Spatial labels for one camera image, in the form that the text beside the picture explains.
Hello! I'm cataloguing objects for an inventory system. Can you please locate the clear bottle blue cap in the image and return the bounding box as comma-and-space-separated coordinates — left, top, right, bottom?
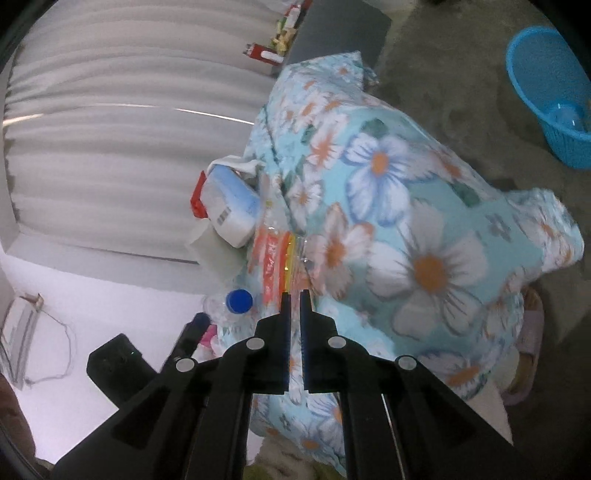
202, 289, 256, 343

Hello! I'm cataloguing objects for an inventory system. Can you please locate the orange clear plastic wrapper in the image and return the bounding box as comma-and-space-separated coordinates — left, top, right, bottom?
249, 225, 311, 310

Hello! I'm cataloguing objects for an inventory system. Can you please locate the blue white tissue pack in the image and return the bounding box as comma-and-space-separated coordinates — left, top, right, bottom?
201, 166, 260, 248

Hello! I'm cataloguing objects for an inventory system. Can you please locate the small red packet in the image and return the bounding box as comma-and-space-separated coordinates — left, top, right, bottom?
190, 171, 207, 219

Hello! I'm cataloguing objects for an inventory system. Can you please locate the blue plastic trash basket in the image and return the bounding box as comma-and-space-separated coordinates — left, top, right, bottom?
506, 26, 590, 170

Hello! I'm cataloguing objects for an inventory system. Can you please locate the pink slipper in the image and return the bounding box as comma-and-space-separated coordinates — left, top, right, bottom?
502, 286, 545, 406

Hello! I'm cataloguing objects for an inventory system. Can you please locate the floral blue bed quilt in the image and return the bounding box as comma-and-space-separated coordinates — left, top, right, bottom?
207, 50, 584, 476

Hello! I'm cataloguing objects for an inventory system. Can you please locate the grey pleated curtain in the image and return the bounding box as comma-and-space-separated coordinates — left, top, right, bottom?
4, 1, 276, 261

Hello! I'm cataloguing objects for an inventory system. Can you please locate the red candle jar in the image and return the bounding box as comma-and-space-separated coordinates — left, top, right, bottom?
243, 43, 284, 66

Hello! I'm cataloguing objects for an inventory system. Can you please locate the grey bedside cabinet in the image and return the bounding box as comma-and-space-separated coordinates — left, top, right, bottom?
276, 0, 392, 71

